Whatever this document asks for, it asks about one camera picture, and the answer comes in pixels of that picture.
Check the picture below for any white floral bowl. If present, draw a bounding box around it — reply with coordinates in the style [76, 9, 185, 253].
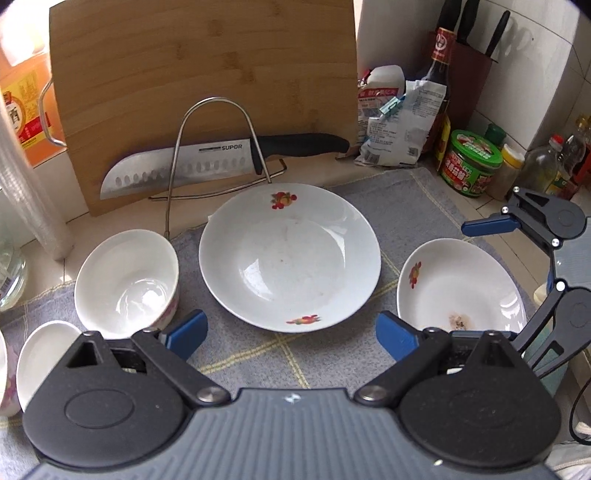
[16, 320, 85, 412]
[74, 228, 181, 340]

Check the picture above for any dark sauce bottle green label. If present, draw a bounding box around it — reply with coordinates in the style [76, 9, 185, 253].
[556, 117, 588, 197]

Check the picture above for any small green cap jar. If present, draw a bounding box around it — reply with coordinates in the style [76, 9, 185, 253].
[484, 124, 508, 148]

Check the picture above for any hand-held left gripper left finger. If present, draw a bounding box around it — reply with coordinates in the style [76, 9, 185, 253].
[67, 309, 232, 409]

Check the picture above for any grey checked towel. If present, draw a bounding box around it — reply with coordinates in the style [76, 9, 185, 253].
[0, 166, 527, 480]

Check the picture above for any black handled kitchen knife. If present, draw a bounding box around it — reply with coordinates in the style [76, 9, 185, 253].
[99, 133, 351, 200]

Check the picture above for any orange cooking wine jug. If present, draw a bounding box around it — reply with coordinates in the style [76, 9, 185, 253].
[0, 23, 68, 169]

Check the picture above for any red handled dark bottle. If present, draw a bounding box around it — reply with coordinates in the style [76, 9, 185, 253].
[575, 115, 591, 185]

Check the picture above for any red cap glass bottle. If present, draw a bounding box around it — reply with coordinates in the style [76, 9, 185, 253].
[524, 134, 566, 197]

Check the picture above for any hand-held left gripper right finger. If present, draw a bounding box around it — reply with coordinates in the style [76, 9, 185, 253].
[353, 311, 522, 409]

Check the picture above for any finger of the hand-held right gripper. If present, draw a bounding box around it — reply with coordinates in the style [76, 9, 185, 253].
[510, 279, 591, 377]
[462, 187, 561, 250]

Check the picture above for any green lid sauce jar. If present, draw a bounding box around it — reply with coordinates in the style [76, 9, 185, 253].
[438, 129, 504, 198]

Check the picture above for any clear plastic wrap roll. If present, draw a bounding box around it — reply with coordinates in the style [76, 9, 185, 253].
[0, 99, 75, 261]

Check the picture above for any bamboo cutting board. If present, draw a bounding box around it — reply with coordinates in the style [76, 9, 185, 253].
[48, 0, 361, 217]

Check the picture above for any crumpled white seasoning bag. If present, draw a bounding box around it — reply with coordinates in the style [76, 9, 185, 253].
[355, 79, 451, 168]

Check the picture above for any yellow lid spice jar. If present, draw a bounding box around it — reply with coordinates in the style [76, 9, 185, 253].
[489, 144, 526, 200]

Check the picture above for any dark red knife block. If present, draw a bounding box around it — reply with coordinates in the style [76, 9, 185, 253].
[427, 30, 495, 139]

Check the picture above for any white red seasoning packet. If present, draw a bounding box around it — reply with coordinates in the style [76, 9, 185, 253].
[358, 65, 407, 134]

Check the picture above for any dark soy sauce bottle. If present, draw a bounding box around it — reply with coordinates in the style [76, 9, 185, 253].
[416, 27, 459, 162]

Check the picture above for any white floral plate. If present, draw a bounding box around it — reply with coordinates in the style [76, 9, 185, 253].
[198, 182, 382, 332]
[397, 237, 528, 335]

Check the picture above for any clear glass jar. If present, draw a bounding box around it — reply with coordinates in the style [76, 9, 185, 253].
[0, 240, 28, 310]

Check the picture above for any black handled block knife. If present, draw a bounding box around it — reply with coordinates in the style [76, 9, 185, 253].
[484, 10, 511, 61]
[456, 0, 481, 47]
[436, 0, 463, 31]

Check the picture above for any white cloth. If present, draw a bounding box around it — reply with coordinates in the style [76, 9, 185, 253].
[547, 438, 591, 480]

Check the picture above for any metal wire rack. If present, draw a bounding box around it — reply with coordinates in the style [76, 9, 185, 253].
[148, 96, 287, 241]

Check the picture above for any black cable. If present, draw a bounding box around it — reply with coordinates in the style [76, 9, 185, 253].
[569, 378, 591, 445]

